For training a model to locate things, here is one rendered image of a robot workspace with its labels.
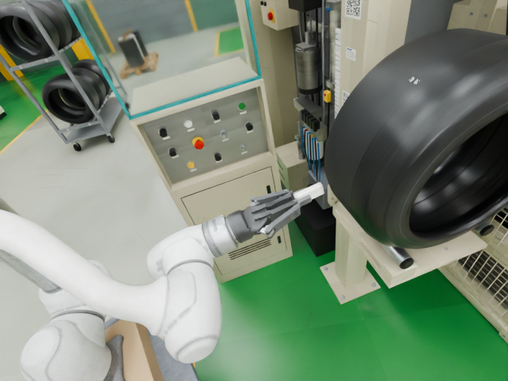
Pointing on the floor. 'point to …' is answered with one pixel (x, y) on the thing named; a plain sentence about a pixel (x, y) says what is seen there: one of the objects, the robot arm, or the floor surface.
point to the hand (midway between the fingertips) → (308, 193)
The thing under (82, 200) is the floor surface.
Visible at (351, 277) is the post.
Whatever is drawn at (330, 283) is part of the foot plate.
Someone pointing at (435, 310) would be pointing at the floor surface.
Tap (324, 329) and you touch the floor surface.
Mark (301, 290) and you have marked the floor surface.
